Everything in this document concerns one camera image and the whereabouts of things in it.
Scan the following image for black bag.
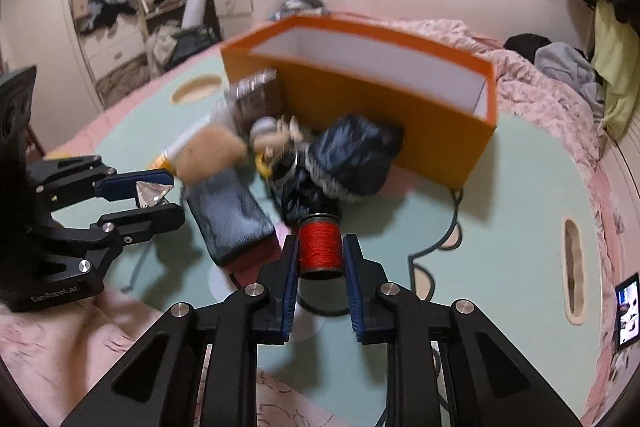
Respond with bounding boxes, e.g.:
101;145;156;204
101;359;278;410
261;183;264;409
172;24;222;58

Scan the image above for grey hoodie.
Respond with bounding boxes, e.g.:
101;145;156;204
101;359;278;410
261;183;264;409
534;44;607;118

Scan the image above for grey blue clothes pile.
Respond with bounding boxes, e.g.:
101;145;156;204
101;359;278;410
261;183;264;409
269;0;332;20

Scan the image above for white tube yellow cap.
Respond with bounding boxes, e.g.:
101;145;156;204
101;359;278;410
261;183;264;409
149;106;237;171

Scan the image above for smartphone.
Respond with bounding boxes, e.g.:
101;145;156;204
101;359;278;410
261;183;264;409
613;273;640;352

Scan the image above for white drawer cabinet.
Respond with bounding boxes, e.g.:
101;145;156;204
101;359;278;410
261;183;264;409
75;13;152;84

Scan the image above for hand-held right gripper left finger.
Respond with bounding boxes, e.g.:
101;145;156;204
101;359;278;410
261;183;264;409
60;234;301;427

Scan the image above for white nightstand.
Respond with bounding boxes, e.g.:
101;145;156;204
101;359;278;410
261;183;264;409
212;0;297;38

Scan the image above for cartoon figure toy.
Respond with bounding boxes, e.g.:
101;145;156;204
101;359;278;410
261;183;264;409
247;114;312;181

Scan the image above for black lace-trimmed pouch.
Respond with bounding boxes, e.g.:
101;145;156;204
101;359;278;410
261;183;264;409
272;114;406;229

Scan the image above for red thread spool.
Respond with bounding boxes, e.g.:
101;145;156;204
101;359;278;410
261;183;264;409
297;212;346;281

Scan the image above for black clothing heap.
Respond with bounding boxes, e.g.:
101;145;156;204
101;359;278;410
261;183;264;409
502;34;552;58

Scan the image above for black rectangular case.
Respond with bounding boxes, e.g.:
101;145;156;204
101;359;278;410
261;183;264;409
184;169;276;266

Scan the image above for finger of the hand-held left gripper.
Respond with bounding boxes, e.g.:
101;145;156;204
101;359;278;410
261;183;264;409
26;153;177;211
50;202;187;283

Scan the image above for brown plush toy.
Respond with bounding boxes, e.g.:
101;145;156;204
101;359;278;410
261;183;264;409
177;126;249;186

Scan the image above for light green hanging garment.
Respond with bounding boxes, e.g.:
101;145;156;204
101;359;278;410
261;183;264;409
592;0;640;138

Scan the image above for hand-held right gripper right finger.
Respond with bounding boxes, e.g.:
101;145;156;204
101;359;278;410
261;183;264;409
342;234;583;427

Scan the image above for orange cardboard box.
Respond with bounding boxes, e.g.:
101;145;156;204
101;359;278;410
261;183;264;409
220;12;499;190

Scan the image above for clear heart crystal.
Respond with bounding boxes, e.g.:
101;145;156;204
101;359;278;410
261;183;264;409
135;180;172;209

